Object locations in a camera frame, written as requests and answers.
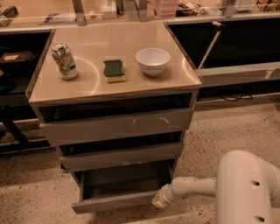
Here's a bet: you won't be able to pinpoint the grey bottom drawer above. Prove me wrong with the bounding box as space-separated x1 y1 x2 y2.
72 159 175 214

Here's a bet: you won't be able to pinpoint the grey drawer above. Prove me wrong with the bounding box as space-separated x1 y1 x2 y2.
40 93 194 146
60 131 184 172
72 159 175 214

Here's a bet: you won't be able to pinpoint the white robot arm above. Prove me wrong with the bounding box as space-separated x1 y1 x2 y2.
152 150 280 224

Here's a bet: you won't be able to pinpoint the grey middle drawer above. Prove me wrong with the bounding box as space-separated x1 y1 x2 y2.
60 131 184 172

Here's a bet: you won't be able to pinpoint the grey drawer cabinet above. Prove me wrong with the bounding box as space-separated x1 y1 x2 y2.
29 21 201 214

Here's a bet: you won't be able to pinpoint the grey top drawer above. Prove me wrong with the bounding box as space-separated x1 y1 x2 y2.
40 93 194 146

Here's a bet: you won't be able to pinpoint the green yellow sponge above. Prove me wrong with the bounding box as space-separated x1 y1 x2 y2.
103 59 126 83

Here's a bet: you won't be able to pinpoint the white bowl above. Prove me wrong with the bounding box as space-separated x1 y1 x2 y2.
136 48 171 77

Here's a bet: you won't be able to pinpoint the grey metal beam right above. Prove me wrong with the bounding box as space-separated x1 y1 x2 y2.
196 61 280 88

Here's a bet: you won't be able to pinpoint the crushed soda can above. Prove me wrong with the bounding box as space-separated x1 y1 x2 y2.
51 43 78 81

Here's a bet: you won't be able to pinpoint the pink stacked trays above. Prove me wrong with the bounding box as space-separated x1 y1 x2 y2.
151 0 178 18

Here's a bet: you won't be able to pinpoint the dark object left shelf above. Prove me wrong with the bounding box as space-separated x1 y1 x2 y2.
0 51 35 70

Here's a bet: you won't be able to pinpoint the black cable on floor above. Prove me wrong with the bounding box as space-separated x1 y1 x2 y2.
219 94 254 102

